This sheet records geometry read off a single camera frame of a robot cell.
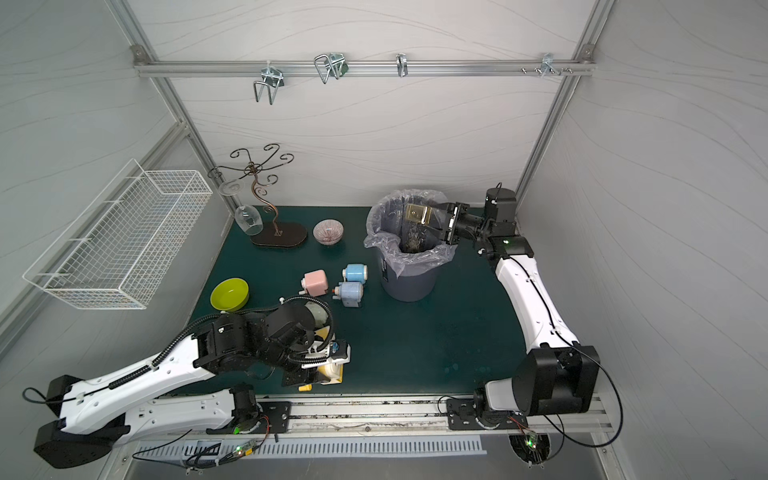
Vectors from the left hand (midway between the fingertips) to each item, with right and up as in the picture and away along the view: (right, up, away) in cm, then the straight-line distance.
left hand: (327, 367), depth 65 cm
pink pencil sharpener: (-10, +14, +26) cm, 31 cm away
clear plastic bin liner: (+17, +28, +14) cm, 35 cm away
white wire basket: (-50, +26, +4) cm, 56 cm away
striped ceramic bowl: (-10, +31, +46) cm, 57 cm away
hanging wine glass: (-30, +35, +24) cm, 51 cm away
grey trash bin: (+22, +13, +28) cm, 38 cm away
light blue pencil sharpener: (+3, +18, +28) cm, 33 cm away
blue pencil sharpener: (+2, +12, +24) cm, 26 cm away
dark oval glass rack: (-26, +29, +49) cm, 62 cm away
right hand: (+22, +36, +7) cm, 42 cm away
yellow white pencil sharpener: (+2, +1, -3) cm, 4 cm away
